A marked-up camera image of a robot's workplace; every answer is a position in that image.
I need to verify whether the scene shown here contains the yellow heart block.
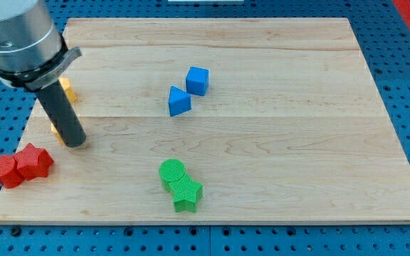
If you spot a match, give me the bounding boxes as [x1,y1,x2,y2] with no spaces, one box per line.
[51,124,65,146]

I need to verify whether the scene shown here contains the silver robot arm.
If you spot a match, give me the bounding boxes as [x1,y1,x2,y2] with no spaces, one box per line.
[0,0,81,92]

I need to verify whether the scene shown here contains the yellow hexagon block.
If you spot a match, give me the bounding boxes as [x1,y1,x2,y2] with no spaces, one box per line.
[59,78,77,103]

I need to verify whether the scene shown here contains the wooden board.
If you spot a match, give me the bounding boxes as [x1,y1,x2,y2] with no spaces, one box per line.
[0,18,410,225]

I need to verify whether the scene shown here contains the blue triangle block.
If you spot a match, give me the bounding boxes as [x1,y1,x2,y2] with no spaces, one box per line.
[168,86,191,117]

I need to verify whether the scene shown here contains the blue cube block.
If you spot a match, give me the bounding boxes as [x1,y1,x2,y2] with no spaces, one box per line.
[186,67,209,96]

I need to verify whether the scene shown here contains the green cylinder block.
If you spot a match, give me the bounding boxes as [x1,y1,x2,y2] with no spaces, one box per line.
[159,159,186,193]

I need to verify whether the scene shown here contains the green star block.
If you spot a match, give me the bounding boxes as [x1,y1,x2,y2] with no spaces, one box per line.
[169,174,203,213]

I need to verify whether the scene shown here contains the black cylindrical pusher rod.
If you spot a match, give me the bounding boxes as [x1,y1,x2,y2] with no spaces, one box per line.
[36,80,86,148]

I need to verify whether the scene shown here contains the red star block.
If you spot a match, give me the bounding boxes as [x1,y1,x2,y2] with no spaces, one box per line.
[14,143,54,181]

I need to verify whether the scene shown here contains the red cylinder block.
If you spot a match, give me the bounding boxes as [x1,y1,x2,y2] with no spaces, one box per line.
[0,154,25,188]

